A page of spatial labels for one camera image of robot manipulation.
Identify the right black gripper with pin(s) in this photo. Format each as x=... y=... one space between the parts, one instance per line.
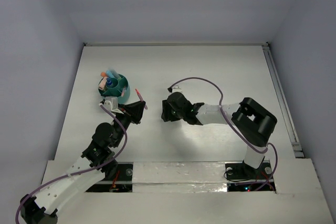
x=167 y=114

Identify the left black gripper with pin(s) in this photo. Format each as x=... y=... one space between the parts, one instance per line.
x=130 y=113

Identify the pink gel pen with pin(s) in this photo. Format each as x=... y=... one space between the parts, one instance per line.
x=141 y=98

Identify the green round pen holder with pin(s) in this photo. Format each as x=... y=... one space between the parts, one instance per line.
x=118 y=85

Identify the blue cap spray bottle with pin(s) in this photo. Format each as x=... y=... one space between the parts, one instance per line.
x=109 y=83

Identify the pink pencil sharpener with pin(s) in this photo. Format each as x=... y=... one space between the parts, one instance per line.
x=102 y=83

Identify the orange red pen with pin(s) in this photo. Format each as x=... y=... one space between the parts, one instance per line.
x=123 y=91

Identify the blue highlighter marker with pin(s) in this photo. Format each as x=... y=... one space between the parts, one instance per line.
x=111 y=74

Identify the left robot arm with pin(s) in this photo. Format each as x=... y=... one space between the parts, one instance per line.
x=46 y=203

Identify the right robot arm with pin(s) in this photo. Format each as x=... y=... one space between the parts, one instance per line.
x=248 y=119

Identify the white foil front panel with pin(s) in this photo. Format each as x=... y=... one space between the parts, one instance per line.
x=179 y=177

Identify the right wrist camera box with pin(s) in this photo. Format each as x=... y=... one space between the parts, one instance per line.
x=174 y=88

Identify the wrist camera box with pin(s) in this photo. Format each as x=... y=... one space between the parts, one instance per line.
x=174 y=88
x=110 y=105

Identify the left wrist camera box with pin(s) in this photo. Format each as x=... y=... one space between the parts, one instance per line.
x=110 y=105

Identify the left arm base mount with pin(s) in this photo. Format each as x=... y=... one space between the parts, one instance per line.
x=121 y=182

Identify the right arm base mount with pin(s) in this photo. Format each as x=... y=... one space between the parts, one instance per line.
x=243 y=178

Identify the metal side rail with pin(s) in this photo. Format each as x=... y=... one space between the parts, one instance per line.
x=290 y=127

